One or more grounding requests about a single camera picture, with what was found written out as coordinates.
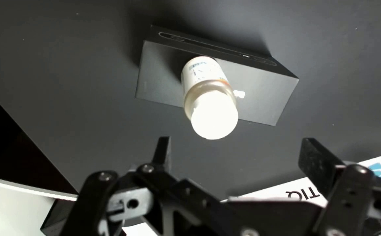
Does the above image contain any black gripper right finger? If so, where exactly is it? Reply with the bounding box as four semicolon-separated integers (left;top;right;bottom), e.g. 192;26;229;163
297;136;381;236

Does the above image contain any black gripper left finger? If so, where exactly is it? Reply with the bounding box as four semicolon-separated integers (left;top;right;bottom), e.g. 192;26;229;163
60;135;234;236

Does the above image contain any white pill bottle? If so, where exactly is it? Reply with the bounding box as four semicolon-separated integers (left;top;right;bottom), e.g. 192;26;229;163
181;55;241;141

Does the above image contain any white curved-edge panel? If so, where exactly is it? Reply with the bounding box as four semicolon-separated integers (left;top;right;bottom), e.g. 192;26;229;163
0;173;79;236

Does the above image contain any black stereo camera box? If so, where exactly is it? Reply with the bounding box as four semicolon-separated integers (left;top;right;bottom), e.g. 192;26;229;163
135;23;301;127

